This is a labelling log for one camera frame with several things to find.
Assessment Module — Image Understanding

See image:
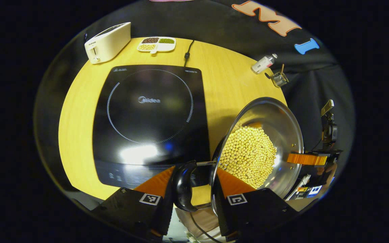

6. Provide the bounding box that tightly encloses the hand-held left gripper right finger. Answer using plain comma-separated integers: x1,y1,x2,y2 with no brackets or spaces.
211,168,299,242

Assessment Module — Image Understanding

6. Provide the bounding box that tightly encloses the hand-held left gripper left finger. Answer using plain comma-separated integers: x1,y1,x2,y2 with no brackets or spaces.
91,165,175,242

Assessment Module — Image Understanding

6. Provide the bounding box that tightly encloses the steel pot with black handles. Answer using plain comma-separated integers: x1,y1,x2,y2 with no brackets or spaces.
172,97,305,216

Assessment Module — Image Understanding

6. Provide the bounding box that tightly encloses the pile of yellow soybeans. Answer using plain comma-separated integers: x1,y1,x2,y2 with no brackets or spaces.
217,126,278,189

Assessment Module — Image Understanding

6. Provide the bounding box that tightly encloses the black induction cooktop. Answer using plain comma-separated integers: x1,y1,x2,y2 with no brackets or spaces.
92,65,212,189

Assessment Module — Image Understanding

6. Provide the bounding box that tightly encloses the brown cardboard box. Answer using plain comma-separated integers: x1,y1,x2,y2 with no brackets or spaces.
176,207,223,237

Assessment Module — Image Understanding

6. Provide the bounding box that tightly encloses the clear bottle with white label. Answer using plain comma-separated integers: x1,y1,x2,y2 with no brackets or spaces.
251,53,278,74

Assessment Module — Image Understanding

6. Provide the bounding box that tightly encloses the white divided bean dish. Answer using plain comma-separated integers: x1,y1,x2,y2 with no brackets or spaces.
137,36,177,54

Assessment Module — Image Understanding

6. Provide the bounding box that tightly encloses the white toaster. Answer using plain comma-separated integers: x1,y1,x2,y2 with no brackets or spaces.
84,22,131,64

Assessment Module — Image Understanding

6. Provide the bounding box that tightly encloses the black floor cable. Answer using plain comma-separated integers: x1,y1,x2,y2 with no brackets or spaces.
189,211,223,243

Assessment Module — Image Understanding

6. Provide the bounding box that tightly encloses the black power cable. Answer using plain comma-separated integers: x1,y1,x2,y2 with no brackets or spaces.
183,40,196,67

